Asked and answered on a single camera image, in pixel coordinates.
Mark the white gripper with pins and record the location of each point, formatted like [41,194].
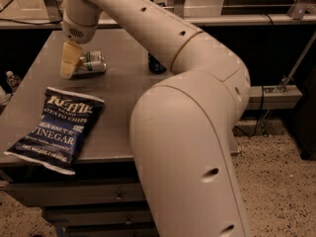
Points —
[79,33]

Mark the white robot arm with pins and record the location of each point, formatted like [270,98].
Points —
[181,128]

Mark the blue pepsi can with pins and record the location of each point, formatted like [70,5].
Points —
[155,66]

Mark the blue kettle chips bag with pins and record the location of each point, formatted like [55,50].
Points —
[56,142]

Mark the grey drawer cabinet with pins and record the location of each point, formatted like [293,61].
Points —
[104,198]

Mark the metal frame rail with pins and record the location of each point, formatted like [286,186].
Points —
[263,17]

